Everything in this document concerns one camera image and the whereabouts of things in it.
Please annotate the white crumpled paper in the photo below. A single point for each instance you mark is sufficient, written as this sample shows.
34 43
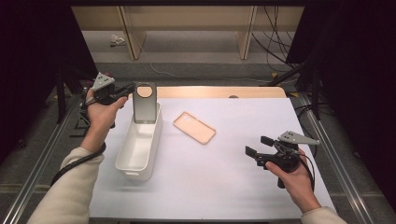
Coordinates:
116 39

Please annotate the aluminium floor rail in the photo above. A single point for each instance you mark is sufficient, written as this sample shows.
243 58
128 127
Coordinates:
37 168
336 161

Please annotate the person's left hand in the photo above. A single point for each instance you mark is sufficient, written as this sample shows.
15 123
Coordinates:
102 113

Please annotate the white table board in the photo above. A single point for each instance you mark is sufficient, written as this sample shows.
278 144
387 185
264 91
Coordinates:
243 109

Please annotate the clear grey phone case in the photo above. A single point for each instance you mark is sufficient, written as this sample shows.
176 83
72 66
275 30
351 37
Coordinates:
144 109

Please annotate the white storage box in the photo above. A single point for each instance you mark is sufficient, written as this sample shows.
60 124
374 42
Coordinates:
137 149

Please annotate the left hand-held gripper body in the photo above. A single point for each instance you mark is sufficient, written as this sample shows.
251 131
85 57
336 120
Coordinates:
104 90

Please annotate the beige phone case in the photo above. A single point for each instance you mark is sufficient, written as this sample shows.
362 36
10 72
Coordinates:
196 128

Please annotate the beige wooden desk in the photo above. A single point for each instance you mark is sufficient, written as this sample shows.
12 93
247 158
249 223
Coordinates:
186 18

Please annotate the person's right hand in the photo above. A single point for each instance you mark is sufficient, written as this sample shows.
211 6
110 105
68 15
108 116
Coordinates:
297 186

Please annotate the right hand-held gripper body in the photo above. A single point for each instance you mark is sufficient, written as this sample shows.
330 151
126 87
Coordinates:
285 158

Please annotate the yellow tape piece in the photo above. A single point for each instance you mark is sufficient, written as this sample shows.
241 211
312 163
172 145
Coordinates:
293 94
274 75

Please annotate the black metal stand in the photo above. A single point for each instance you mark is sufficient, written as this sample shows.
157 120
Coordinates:
316 93
60 99

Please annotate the dark curtain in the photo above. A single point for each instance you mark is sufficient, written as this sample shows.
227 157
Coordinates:
358 62
31 62

